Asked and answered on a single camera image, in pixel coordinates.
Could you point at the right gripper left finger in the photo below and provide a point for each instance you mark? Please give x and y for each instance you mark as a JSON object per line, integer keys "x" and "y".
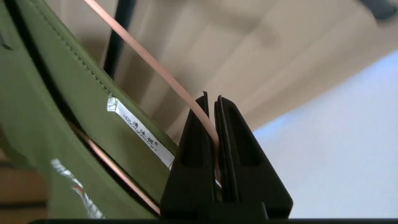
{"x": 189, "y": 189}

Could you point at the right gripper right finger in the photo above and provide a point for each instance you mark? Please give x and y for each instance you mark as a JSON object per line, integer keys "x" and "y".
{"x": 252, "y": 189}

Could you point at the pink clothes hanger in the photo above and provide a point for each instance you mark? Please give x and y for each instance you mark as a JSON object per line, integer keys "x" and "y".
{"x": 149, "y": 59}

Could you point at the green garment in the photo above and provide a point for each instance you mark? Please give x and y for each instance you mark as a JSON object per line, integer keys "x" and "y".
{"x": 46, "y": 109}

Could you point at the beige curtain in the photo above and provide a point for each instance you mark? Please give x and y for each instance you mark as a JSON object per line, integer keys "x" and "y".
{"x": 248, "y": 46}

